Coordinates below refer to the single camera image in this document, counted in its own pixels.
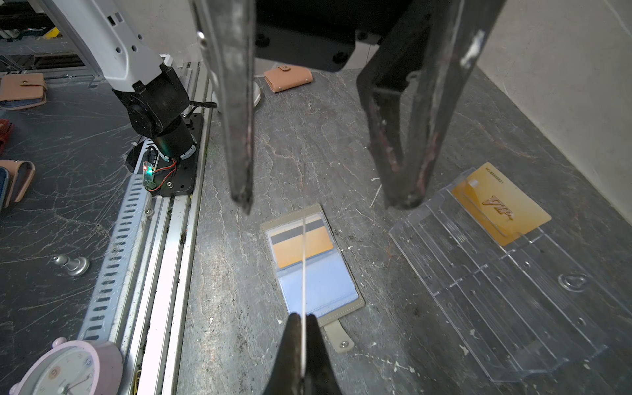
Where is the orange credit card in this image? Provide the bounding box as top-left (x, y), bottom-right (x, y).
top-left (452, 162), bottom-right (551, 247)

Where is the brown leather pouch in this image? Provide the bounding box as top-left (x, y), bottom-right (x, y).
top-left (264, 64), bottom-right (314, 94)

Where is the tan wallet on floor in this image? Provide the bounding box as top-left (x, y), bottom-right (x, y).
top-left (0, 73), bottom-right (47, 110)

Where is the pink alarm clock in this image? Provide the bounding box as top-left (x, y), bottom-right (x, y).
top-left (9, 337), bottom-right (123, 395)

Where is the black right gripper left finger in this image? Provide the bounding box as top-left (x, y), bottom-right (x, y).
top-left (263, 313), bottom-right (302, 395)

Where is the white alarm clock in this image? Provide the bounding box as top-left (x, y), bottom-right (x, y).
top-left (253, 82), bottom-right (262, 108)

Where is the clear acrylic organizer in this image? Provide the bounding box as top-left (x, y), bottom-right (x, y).
top-left (390, 169), bottom-right (608, 382)

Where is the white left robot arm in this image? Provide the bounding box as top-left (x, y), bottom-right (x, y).
top-left (44, 1), bottom-right (505, 212)

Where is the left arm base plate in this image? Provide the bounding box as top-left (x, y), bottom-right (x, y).
top-left (125, 112), bottom-right (204, 197)

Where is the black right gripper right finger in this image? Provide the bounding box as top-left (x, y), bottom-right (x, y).
top-left (303, 314), bottom-right (342, 395)

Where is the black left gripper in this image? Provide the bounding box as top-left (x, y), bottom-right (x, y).
top-left (189, 0), bottom-right (505, 214)

